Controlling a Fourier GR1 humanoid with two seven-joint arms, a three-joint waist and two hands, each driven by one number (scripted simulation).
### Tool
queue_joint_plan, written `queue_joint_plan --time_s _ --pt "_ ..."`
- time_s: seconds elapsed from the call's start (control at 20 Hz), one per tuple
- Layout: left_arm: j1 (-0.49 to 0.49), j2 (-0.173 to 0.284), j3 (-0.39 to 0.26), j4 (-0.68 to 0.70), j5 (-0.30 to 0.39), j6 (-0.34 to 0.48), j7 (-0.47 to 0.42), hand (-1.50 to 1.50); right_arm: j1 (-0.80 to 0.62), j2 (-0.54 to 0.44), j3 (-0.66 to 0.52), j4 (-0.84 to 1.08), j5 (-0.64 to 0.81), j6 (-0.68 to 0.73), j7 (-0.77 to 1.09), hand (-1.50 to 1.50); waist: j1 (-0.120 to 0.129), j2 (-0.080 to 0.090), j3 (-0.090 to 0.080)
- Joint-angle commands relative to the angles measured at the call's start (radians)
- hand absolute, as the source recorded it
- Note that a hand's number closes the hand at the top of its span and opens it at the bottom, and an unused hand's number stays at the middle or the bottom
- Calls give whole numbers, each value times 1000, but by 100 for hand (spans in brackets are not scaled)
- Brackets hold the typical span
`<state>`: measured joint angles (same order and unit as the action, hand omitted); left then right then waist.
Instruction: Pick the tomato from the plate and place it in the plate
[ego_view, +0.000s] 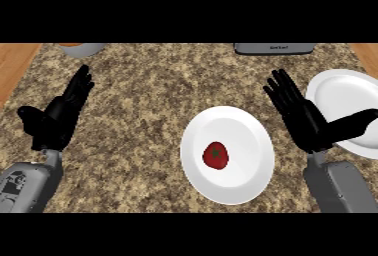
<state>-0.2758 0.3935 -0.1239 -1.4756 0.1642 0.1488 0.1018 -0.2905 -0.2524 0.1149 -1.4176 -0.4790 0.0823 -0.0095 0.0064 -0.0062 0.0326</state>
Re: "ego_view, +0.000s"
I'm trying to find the white oval plate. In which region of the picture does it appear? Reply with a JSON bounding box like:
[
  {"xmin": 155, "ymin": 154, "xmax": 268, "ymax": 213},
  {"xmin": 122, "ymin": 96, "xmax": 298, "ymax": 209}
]
[{"xmin": 178, "ymin": 105, "xmax": 276, "ymax": 206}]

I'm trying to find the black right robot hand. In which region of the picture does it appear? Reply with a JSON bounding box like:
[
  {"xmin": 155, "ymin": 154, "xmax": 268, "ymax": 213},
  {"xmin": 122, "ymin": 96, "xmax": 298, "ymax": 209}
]
[{"xmin": 261, "ymin": 68, "xmax": 378, "ymax": 154}]

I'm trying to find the white round plate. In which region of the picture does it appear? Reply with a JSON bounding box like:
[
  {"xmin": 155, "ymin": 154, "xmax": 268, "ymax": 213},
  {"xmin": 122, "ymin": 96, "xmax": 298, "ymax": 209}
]
[{"xmin": 304, "ymin": 68, "xmax": 378, "ymax": 160}]

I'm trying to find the grey bowl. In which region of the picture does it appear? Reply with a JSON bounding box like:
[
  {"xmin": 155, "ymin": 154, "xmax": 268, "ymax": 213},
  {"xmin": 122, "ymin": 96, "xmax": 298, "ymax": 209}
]
[{"xmin": 57, "ymin": 43, "xmax": 106, "ymax": 59}]

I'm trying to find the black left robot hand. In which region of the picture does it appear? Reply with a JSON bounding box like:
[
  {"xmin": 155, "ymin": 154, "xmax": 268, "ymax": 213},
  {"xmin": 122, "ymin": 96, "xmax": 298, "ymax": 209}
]
[{"xmin": 16, "ymin": 64, "xmax": 96, "ymax": 152}]

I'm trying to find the dark grey appliance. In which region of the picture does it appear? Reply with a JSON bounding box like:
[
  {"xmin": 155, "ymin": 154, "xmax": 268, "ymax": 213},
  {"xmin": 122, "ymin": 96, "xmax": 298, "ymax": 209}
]
[{"xmin": 231, "ymin": 43, "xmax": 317, "ymax": 56}]

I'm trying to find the red tomato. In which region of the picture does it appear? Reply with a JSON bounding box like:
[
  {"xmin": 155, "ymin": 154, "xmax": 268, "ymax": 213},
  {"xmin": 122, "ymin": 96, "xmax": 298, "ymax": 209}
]
[{"xmin": 200, "ymin": 141, "xmax": 230, "ymax": 171}]

